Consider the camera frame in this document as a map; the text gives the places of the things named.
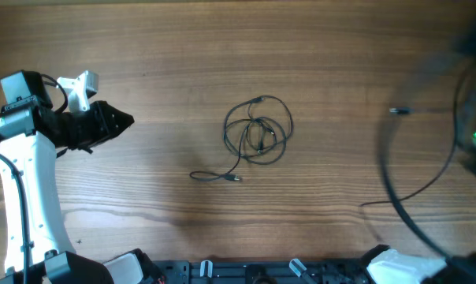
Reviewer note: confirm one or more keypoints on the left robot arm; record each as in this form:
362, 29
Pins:
42, 119

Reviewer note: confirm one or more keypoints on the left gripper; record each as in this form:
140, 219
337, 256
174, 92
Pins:
105, 113

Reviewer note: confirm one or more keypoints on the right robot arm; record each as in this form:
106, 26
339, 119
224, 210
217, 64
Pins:
386, 264

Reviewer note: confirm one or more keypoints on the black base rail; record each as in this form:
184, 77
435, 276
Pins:
338, 271

